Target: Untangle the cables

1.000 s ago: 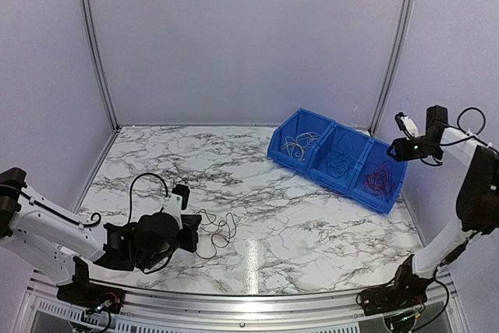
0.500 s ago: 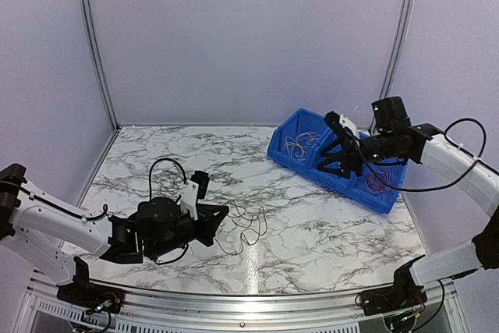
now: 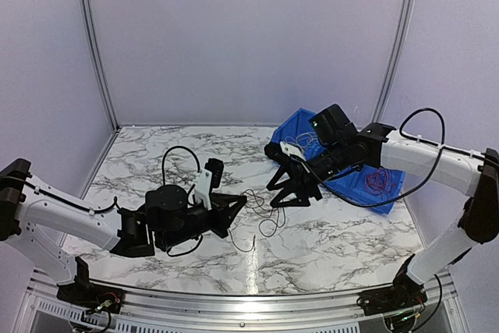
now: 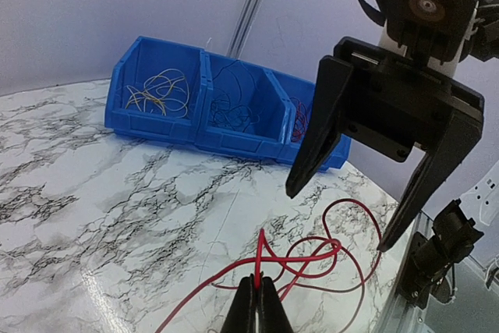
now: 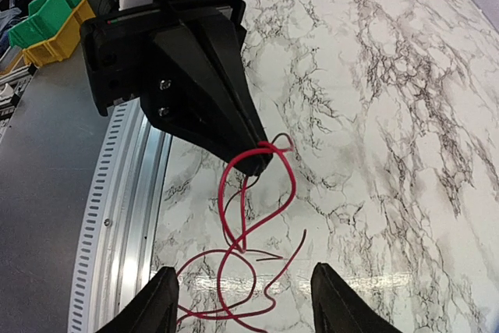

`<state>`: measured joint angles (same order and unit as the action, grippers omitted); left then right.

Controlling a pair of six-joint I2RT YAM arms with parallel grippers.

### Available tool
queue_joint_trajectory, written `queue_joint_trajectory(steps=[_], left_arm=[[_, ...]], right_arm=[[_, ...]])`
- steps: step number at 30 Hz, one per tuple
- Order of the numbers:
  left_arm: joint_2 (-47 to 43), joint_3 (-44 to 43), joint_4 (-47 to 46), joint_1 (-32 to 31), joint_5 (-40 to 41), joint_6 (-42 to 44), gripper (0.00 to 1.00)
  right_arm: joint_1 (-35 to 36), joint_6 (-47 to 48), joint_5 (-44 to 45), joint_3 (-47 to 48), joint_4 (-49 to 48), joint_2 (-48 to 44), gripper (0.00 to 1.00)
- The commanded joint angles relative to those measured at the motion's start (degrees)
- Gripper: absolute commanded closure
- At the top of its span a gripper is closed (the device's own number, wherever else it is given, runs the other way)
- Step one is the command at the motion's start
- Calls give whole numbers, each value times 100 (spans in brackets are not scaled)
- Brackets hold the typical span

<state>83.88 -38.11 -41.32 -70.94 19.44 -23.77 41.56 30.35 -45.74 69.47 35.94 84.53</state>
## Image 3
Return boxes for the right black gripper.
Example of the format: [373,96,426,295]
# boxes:
[267,140,350,208]

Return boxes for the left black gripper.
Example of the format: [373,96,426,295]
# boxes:
[160,193,247,250]

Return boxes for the red blue cable bundle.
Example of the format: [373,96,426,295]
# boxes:
[228,188,286,254]

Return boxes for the white thin cable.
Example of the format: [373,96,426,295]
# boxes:
[282,132,319,153]

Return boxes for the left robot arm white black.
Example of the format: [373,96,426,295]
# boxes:
[1,158,247,306]

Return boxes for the blue three-compartment plastic bin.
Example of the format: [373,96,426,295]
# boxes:
[271,105,405,214]

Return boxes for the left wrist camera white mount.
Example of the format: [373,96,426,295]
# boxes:
[191,158,224,211]

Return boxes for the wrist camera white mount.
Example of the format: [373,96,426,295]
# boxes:
[279,141,306,161]
[191,158,224,211]

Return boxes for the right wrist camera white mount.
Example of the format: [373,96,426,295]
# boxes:
[279,141,306,161]

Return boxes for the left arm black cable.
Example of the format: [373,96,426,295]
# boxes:
[161,145,202,190]

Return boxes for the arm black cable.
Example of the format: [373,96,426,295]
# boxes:
[299,107,445,209]
[161,145,202,190]

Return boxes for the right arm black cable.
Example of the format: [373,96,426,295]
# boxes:
[299,107,445,209]

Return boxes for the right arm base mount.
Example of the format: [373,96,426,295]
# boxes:
[356,285,427,316]

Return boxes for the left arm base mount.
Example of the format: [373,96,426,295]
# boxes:
[57,282,125,314]

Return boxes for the aluminium front rail frame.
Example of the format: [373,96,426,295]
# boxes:
[13,270,469,332]

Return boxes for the right aluminium corner post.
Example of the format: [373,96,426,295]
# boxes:
[371,0,415,122]

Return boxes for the aluminium corner post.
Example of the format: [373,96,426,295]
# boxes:
[371,0,415,122]
[80,0,120,132]

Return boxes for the left aluminium corner post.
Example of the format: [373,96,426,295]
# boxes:
[80,0,120,132]

